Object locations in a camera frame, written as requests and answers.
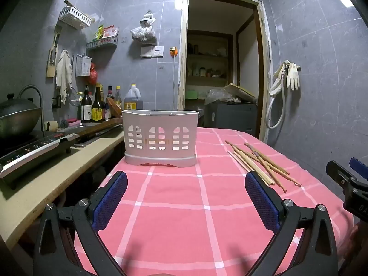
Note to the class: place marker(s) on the white wall basket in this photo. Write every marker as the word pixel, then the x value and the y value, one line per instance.
pixel 75 17

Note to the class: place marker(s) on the brown oil jug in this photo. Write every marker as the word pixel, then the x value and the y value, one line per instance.
pixel 133 99

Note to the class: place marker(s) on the pink checked tablecloth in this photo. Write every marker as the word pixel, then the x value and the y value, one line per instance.
pixel 178 207

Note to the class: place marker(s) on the white hanging box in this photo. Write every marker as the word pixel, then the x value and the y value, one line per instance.
pixel 83 66

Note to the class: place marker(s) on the wooden door frame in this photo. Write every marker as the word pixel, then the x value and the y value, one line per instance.
pixel 182 63

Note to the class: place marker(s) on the wooden storage shelf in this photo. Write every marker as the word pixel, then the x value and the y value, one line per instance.
pixel 207 57

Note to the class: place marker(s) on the dark bottle yellow label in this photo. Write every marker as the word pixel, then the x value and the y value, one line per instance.
pixel 98 106

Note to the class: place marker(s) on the yellow-capped sauce bottle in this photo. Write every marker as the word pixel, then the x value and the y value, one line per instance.
pixel 118 97

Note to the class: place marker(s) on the red plastic bag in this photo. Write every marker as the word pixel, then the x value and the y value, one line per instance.
pixel 93 76

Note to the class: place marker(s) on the flat cardboard box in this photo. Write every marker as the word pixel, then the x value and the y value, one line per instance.
pixel 240 92

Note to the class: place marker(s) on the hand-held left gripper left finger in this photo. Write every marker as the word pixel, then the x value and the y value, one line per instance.
pixel 110 201

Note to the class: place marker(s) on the induction cooker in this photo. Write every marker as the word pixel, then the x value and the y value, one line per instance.
pixel 28 152

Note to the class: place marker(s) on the hanging clear plastic bag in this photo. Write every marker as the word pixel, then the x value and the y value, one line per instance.
pixel 143 31

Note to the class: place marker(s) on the dark bottle white label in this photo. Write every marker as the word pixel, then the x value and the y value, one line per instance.
pixel 86 107

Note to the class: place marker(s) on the grey wall rack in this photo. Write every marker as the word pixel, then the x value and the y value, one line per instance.
pixel 102 44

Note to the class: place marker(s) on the orange wall hook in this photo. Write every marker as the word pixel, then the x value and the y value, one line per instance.
pixel 173 51

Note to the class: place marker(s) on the crumpled clear plastic bag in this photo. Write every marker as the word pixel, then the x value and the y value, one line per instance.
pixel 215 96

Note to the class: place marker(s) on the grey curved faucet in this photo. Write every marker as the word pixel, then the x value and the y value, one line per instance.
pixel 36 92

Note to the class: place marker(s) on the pile of wooden chopsticks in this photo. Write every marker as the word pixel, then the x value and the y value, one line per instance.
pixel 260 161

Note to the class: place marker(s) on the brown wooden knife block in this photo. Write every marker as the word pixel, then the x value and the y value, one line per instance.
pixel 114 109

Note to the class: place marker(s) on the wooden wall knife rack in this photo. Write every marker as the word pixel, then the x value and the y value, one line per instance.
pixel 52 57

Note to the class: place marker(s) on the dark wok with lid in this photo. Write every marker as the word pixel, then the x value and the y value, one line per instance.
pixel 17 118

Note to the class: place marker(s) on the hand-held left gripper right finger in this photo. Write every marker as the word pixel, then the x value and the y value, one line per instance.
pixel 263 201

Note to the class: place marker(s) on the white wall socket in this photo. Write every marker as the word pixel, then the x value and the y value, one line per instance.
pixel 152 51

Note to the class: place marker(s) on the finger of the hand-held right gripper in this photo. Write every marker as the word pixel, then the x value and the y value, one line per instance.
pixel 337 172
pixel 359 166

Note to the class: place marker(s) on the red snack packet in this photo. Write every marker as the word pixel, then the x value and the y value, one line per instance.
pixel 110 32

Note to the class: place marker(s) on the white hanging towel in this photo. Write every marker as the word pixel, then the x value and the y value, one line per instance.
pixel 63 72

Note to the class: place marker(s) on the green snack packet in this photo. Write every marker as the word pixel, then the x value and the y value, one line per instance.
pixel 98 33

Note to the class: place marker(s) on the white rubber gloves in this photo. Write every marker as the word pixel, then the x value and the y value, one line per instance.
pixel 293 74

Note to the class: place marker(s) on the pink sponge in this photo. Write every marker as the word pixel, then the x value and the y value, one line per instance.
pixel 73 122

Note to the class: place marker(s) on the person's right hand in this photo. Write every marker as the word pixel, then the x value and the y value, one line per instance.
pixel 353 240

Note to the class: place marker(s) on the green box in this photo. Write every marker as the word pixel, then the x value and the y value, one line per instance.
pixel 191 95

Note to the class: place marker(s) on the grey metal cabinet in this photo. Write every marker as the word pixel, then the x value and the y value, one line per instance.
pixel 230 118

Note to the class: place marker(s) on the white plastic utensil basket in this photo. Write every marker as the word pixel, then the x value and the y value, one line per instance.
pixel 161 120

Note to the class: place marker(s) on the long wooden board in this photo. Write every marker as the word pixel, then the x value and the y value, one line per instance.
pixel 95 128

